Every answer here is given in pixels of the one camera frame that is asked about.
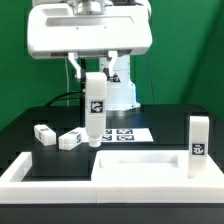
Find black cables on table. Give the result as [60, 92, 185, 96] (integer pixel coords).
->
[44, 90, 84, 107]

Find marker tag sheet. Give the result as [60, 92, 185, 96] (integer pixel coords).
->
[100, 128, 153, 143]

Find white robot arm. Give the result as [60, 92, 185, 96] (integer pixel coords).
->
[27, 0, 152, 111]

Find white desk tabletop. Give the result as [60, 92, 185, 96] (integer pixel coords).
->
[91, 150, 224, 184]

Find white U-shaped fence frame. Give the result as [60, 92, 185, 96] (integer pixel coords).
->
[0, 152, 224, 204]

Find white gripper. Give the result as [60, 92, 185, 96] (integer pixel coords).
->
[27, 1, 152, 81]

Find white camera cable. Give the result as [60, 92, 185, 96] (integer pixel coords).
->
[63, 58, 72, 98]

